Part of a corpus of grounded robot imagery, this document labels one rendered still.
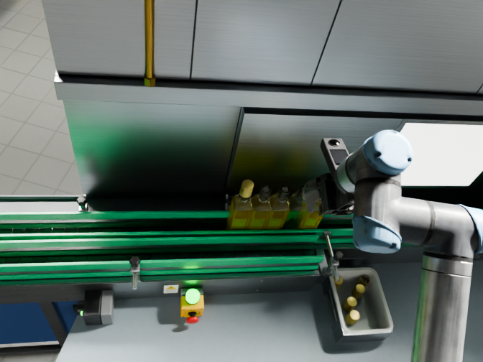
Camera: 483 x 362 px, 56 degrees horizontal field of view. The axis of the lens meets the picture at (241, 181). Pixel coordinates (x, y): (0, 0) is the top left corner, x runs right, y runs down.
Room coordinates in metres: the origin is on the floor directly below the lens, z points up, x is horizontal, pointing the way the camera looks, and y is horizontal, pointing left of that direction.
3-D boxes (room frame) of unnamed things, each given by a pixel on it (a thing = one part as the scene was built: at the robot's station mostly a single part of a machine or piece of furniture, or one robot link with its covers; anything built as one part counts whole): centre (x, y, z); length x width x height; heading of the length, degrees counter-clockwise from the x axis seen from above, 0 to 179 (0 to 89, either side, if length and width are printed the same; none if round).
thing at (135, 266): (0.53, 0.22, 0.94); 0.07 x 0.04 x 0.13; 18
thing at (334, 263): (0.75, -0.33, 0.95); 0.17 x 0.03 x 0.12; 18
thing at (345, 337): (0.72, -0.46, 0.79); 0.27 x 0.17 x 0.08; 18
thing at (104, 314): (0.47, 0.32, 0.79); 0.08 x 0.08 x 0.08; 18
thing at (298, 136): (1.05, -0.39, 1.15); 0.90 x 0.03 x 0.34; 108
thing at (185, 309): (0.56, 0.06, 0.79); 0.07 x 0.07 x 0.07; 18
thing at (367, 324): (0.70, -0.47, 0.80); 0.22 x 0.17 x 0.09; 18
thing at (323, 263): (0.77, -0.33, 0.85); 0.09 x 0.04 x 0.07; 18
